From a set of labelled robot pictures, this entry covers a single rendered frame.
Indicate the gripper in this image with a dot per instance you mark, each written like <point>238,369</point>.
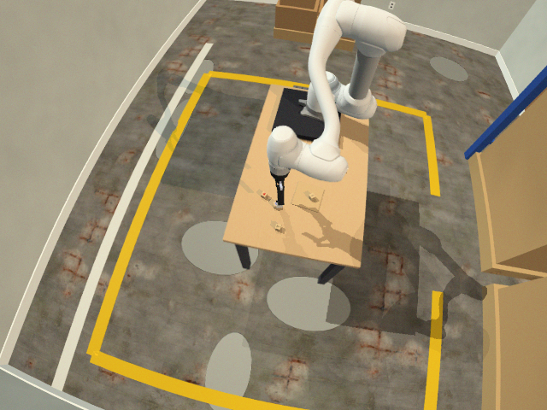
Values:
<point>280,189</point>

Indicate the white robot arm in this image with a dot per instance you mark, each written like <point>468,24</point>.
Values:
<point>375,32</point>

